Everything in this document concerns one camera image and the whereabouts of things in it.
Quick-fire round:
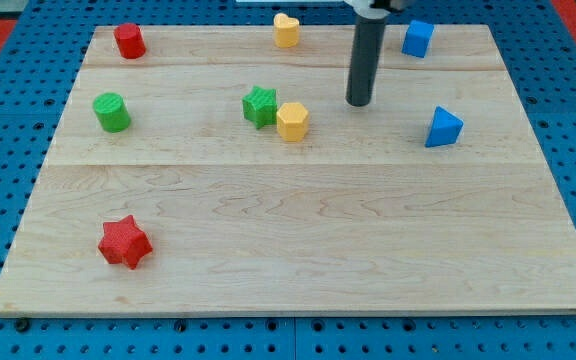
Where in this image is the red star block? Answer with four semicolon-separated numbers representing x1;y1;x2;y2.
98;215;153;270

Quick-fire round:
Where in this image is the red cylinder block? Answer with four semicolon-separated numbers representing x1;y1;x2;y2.
113;23;146;59

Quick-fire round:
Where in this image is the robot arm end white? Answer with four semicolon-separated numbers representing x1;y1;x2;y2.
344;0;415;19

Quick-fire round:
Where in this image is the yellow heart block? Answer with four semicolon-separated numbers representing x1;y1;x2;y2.
273;13;300;48

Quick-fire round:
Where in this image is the green star block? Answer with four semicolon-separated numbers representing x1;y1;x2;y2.
242;85;277;130

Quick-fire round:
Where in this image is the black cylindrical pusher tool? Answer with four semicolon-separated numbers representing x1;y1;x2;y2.
346;15;387;107

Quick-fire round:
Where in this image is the yellow hexagon block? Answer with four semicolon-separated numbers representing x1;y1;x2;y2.
276;102;310;142

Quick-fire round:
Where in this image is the light wooden board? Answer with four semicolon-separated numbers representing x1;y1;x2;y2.
0;25;576;318

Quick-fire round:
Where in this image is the green cylinder block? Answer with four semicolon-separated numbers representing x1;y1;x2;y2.
92;92;131;133

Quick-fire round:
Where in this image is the blue cube block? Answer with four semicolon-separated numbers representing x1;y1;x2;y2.
401;20;435;58

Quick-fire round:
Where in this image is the blue triangle block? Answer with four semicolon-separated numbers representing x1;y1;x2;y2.
425;106;464;148

